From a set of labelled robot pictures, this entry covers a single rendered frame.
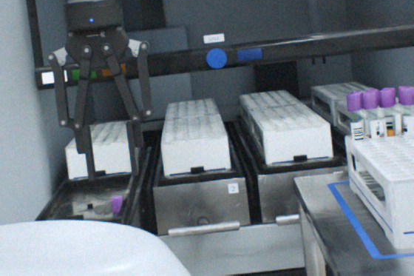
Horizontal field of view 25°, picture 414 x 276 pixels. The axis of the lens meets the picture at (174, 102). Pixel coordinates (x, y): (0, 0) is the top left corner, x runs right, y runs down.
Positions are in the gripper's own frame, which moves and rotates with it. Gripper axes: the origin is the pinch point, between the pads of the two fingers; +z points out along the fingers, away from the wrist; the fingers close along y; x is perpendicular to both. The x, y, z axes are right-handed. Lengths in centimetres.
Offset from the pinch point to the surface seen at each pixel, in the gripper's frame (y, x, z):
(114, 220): -0.6, 12.0, 6.3
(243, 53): -19.8, -17.5, -10.1
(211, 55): -15.1, -16.5, -10.5
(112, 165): 2.1, -21.6, 5.0
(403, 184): -29.3, 38.6, 0.2
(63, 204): 8.5, -8.4, 7.7
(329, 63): -44, -96, -2
